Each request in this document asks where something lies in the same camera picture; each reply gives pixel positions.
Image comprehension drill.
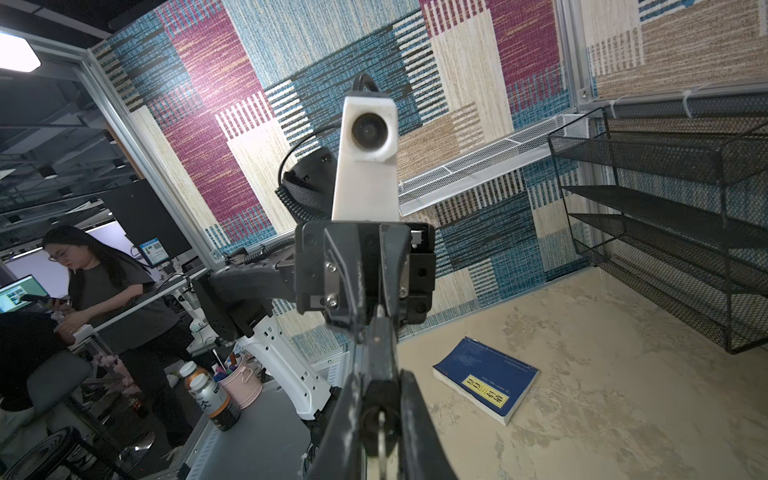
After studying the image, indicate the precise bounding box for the white wire mesh basket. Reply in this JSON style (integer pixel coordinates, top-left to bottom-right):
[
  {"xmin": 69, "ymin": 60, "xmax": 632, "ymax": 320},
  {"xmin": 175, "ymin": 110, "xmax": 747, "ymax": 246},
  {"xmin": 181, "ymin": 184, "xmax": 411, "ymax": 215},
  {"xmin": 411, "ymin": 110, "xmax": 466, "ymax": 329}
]
[{"xmin": 399, "ymin": 113, "xmax": 589, "ymax": 216}]

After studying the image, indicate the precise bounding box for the laptop screen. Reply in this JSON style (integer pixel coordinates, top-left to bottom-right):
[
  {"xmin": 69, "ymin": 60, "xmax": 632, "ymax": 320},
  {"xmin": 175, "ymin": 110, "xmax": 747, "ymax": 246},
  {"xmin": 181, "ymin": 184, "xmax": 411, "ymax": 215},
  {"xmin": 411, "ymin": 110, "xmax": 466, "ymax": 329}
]
[{"xmin": 0, "ymin": 275, "xmax": 48, "ymax": 313}]

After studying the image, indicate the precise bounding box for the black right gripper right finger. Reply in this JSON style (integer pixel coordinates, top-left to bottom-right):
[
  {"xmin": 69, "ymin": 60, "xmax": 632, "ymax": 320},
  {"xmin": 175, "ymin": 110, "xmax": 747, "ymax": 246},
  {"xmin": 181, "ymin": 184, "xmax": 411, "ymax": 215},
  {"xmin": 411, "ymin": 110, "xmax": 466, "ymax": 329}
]
[{"xmin": 398, "ymin": 370, "xmax": 457, "ymax": 480}]

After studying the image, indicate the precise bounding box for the brown bottle white cap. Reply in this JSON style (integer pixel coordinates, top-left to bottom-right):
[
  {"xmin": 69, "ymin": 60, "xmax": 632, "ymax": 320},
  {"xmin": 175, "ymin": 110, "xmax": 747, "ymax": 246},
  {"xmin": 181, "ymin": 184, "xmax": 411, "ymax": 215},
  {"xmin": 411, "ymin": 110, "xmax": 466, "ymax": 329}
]
[{"xmin": 189, "ymin": 374, "xmax": 240, "ymax": 431}]

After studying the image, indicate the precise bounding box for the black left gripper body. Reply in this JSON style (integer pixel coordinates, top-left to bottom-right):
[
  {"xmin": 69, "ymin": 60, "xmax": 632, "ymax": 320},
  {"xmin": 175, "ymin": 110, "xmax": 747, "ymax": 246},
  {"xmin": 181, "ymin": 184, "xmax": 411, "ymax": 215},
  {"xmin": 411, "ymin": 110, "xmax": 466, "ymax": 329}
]
[{"xmin": 293, "ymin": 220, "xmax": 436, "ymax": 329}]

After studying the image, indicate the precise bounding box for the dark blue book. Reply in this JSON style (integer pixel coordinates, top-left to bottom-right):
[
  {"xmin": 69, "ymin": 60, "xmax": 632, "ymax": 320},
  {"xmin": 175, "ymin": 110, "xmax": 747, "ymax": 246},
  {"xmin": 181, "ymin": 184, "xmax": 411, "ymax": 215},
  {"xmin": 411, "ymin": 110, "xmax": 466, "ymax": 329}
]
[{"xmin": 432, "ymin": 337, "xmax": 540, "ymax": 425}]

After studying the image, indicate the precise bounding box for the person in grey shirt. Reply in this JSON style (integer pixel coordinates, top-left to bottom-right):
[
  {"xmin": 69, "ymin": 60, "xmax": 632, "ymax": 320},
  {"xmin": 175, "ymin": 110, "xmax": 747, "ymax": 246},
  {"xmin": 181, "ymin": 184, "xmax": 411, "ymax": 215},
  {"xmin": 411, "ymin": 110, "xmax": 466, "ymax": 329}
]
[{"xmin": 42, "ymin": 225, "xmax": 193, "ymax": 453}]

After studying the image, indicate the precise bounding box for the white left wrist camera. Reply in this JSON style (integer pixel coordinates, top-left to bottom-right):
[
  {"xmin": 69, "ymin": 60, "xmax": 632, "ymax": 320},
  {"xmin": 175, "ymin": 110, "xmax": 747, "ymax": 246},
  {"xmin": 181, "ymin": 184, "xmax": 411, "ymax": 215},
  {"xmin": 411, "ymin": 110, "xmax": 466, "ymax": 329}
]
[{"xmin": 331, "ymin": 91, "xmax": 400, "ymax": 222}]

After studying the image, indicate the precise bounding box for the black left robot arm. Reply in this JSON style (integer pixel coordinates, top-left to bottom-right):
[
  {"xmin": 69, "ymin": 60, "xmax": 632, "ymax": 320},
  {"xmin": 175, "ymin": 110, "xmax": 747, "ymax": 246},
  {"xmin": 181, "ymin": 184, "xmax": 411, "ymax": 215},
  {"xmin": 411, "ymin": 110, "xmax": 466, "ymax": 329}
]
[{"xmin": 193, "ymin": 148, "xmax": 436, "ymax": 425}]

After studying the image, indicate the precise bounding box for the small black padlock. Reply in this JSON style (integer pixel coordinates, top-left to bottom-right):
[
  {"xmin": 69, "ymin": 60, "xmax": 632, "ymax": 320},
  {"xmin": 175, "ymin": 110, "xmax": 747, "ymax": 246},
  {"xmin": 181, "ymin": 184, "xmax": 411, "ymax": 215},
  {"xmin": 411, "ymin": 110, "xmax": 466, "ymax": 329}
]
[{"xmin": 360, "ymin": 379, "xmax": 401, "ymax": 457}]

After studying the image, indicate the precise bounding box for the black mesh shelf rack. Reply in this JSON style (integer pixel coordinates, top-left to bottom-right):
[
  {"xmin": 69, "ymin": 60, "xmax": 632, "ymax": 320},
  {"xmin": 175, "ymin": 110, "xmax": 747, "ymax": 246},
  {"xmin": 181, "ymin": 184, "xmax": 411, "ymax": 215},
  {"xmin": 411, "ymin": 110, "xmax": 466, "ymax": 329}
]
[{"xmin": 547, "ymin": 92, "xmax": 767, "ymax": 354}]

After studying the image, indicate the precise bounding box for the pink cup with pens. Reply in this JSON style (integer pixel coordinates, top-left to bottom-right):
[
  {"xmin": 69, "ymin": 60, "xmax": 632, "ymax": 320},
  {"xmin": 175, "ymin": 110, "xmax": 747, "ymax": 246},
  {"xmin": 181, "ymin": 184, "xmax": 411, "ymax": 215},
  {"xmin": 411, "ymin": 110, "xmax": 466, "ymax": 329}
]
[{"xmin": 219, "ymin": 362, "xmax": 263, "ymax": 409}]

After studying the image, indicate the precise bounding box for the ceiling light panel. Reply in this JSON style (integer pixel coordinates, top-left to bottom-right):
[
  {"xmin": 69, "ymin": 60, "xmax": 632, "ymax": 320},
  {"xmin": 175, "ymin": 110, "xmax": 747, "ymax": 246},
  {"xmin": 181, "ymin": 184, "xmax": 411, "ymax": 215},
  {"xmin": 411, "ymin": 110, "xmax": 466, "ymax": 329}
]
[{"xmin": 0, "ymin": 32, "xmax": 41, "ymax": 73}]

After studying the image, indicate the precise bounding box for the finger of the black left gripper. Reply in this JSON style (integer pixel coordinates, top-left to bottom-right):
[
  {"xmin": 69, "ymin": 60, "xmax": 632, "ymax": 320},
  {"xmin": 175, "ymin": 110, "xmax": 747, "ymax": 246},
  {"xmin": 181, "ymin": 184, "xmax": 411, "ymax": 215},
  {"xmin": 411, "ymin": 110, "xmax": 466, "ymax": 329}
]
[
  {"xmin": 377, "ymin": 223, "xmax": 411, "ymax": 372},
  {"xmin": 323, "ymin": 224, "xmax": 375, "ymax": 379}
]

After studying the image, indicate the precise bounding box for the computer monitor on stand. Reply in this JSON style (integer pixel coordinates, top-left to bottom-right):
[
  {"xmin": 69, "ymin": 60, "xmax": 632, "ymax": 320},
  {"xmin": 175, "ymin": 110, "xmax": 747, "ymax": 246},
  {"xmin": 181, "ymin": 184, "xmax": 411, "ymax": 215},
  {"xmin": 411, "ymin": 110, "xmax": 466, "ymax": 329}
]
[{"xmin": 102, "ymin": 180, "xmax": 191, "ymax": 267}]

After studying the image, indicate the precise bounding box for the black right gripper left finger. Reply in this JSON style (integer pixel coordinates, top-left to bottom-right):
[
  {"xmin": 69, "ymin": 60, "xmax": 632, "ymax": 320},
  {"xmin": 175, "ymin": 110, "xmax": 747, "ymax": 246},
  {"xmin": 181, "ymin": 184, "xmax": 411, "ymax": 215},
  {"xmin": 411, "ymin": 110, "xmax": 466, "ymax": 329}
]
[{"xmin": 306, "ymin": 374, "xmax": 365, "ymax": 480}]

